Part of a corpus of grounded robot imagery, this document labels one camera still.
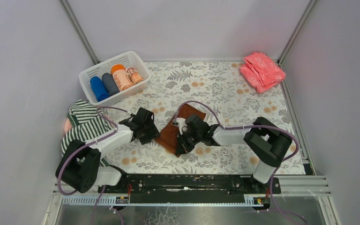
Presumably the white plastic basket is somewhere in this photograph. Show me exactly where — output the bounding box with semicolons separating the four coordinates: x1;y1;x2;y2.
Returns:
78;51;151;106

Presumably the pink towel under striped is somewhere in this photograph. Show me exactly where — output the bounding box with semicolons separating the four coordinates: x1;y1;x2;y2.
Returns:
64;118;73;134

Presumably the grey rolled towel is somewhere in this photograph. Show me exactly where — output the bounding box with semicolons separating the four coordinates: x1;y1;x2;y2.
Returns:
101;73;120;96

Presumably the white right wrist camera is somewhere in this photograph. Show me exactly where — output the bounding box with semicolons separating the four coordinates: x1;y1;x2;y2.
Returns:
172;117;188;135

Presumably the beige patterned rolled towel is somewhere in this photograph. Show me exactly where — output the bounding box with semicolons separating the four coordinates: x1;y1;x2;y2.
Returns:
126;67;144;85

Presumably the brown towel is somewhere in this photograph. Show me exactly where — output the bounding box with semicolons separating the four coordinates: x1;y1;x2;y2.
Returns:
155;104;206;157

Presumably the blue rolled towel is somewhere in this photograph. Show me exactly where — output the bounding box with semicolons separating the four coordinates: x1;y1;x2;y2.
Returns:
90;76;109;102

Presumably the green white striped towel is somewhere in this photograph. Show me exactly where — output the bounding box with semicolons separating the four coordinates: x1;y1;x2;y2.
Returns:
60;99;113;154

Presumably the pink patterned folded towel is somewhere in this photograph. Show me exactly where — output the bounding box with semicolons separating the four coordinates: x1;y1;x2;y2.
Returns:
240;52;286;94

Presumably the orange rolled towel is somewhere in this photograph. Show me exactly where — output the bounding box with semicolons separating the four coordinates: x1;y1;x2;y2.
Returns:
111;64;133;91

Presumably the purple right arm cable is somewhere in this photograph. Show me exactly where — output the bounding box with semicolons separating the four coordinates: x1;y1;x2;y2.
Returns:
172;100;308;225

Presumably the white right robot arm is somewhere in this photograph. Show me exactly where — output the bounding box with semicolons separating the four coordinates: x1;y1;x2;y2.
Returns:
173;114;294;184

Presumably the floral patterned table mat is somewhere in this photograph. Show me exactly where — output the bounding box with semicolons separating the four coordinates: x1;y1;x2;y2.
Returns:
106;62;294;174

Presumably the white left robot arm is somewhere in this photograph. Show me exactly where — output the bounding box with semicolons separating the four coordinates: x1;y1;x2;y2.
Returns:
56;107;159;195

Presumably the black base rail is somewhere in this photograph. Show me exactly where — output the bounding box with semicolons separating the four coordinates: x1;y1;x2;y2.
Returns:
98;173;281;204

